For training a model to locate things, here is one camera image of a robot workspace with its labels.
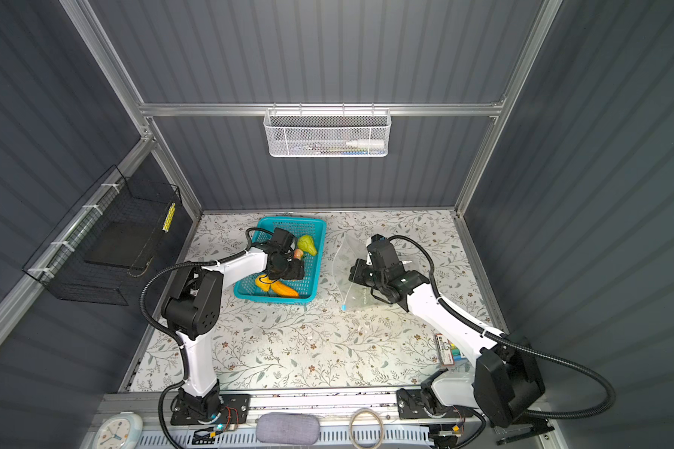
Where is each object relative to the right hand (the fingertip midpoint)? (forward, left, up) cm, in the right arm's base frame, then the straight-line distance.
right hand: (352, 270), depth 82 cm
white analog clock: (-39, +58, -13) cm, 71 cm away
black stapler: (-38, -39, -17) cm, 57 cm away
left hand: (+9, +21, -15) cm, 27 cm away
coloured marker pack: (-19, -28, -15) cm, 37 cm away
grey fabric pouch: (-38, +18, -13) cm, 44 cm away
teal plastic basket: (+3, +16, -16) cm, 22 cm away
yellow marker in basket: (+12, +55, +11) cm, 58 cm away
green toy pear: (+18, +17, -11) cm, 27 cm away
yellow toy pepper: (+4, +30, -13) cm, 33 cm away
